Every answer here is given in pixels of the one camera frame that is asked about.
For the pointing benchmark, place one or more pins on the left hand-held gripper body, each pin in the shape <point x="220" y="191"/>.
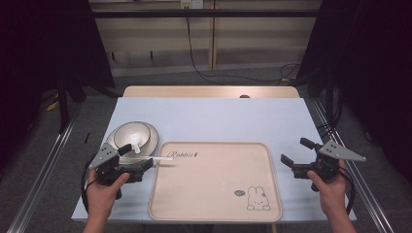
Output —
<point x="103" y="157"/>

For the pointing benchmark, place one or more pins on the white wall outlet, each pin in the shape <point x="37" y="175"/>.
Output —
<point x="192" y="4"/>

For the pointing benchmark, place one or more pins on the wooden wall post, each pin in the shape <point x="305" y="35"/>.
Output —
<point x="212" y="32"/>

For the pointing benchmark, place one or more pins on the white bowl with dark rim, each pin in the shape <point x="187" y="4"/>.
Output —
<point x="129" y="132"/>

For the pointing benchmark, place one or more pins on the beige tray with rabbit print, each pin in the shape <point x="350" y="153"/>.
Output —
<point x="210" y="184"/>

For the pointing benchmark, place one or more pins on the dark curtain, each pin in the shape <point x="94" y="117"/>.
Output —
<point x="372" y="64"/>
<point x="32" y="48"/>

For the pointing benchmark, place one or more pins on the pale blue table mat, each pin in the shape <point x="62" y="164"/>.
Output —
<point x="210" y="119"/>

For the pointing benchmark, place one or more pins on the black metal stand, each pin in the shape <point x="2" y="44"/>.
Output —
<point x="63" y="103"/>
<point x="329" y="97"/>

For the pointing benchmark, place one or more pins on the black horizontal frame bar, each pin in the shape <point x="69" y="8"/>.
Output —
<point x="194" y="13"/>

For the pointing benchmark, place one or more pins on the white plate with dark rim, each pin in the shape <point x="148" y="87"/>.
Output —
<point x="154" y="139"/>

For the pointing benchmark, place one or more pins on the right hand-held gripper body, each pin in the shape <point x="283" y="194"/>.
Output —
<point x="340" y="152"/>

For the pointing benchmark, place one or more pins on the person's right hand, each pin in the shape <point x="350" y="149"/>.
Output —
<point x="333" y="194"/>

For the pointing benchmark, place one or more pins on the wooden table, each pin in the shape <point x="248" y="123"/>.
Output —
<point x="194" y="91"/>

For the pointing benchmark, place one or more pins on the small black stick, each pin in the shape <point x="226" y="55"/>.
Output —
<point x="86" y="138"/>

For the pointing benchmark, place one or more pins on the metal floor rail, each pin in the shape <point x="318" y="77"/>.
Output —
<point x="374" y="207"/>
<point x="42" y="174"/>

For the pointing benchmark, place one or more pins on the person's left hand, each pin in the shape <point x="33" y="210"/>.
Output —
<point x="100" y="200"/>

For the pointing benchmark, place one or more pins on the yellow floor strip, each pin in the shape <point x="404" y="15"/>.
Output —
<point x="52" y="105"/>

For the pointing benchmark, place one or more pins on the white ceramic spoon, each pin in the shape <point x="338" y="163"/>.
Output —
<point x="136" y="142"/>

